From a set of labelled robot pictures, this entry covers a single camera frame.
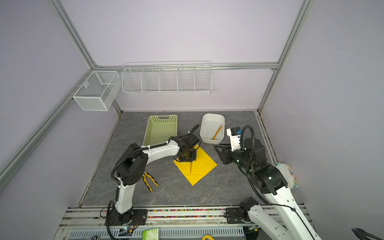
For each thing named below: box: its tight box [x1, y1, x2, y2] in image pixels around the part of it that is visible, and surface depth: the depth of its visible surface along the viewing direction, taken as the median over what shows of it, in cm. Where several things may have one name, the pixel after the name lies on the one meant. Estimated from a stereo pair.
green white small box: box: [142, 228, 160, 240], surface depth 69 cm
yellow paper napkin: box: [173, 144, 218, 186], surface depth 92 cm
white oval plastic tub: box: [199, 113, 225, 145], surface depth 111 cm
